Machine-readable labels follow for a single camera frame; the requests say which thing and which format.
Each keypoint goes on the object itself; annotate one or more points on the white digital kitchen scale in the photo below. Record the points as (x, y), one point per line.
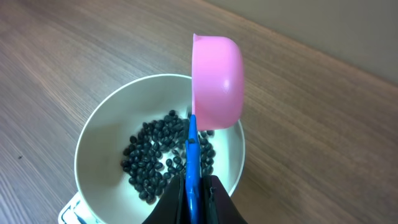
(76, 212)

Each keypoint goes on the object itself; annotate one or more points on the white round bowl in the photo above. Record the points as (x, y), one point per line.
(102, 184)

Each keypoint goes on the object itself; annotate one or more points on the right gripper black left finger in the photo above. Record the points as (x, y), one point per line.
(172, 206)

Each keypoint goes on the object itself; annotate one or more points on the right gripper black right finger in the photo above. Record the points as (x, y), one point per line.
(217, 206)

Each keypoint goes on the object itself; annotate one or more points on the pink scoop blue handle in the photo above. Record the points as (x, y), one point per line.
(217, 102)

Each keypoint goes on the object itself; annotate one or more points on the black beans in bowl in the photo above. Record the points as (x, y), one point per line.
(155, 154)

